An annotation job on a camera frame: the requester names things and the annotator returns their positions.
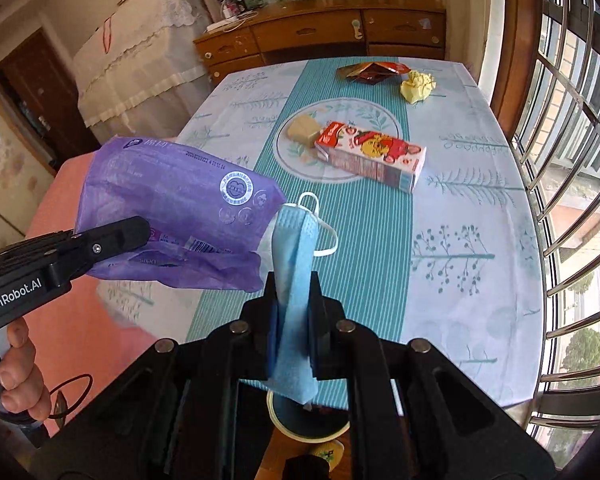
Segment wooden desk with drawers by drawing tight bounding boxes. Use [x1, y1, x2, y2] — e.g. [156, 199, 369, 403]
[194, 0, 446, 84]

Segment crumpled yellow paper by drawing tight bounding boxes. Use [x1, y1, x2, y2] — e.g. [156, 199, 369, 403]
[400, 70, 437, 104]

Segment white and teal tablecloth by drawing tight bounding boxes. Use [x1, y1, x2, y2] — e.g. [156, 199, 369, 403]
[95, 55, 545, 409]

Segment person's left hand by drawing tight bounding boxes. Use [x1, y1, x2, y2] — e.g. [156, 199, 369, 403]
[0, 318, 52, 422]

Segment red strawberry milk carton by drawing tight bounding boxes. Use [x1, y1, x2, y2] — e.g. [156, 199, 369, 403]
[314, 122, 427, 193]

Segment red snack wrapper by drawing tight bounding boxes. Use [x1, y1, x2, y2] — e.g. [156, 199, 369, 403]
[336, 61, 411, 86]

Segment blue trash bin cream rim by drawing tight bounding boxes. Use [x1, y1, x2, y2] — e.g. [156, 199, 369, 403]
[266, 391, 350, 444]

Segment white lace covered cabinet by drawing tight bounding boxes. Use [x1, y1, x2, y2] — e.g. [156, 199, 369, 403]
[73, 0, 211, 143]

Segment blue face mask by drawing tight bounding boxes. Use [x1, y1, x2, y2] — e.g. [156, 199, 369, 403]
[265, 192, 339, 404]

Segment metal window bars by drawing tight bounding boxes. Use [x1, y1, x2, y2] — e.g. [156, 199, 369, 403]
[509, 0, 600, 453]

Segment beige cube box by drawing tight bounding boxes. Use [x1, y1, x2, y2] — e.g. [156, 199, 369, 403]
[286, 114, 323, 148]

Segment purple plastic bag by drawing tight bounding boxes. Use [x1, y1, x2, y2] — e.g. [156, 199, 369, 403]
[76, 138, 286, 292]

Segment pink bed sheet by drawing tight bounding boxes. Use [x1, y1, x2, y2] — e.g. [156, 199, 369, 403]
[26, 154, 156, 408]

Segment black trouser legs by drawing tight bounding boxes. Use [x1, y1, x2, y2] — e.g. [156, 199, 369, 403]
[282, 454, 329, 480]

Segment right yellow slipper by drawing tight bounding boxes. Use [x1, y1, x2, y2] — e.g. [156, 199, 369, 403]
[310, 440, 346, 472]

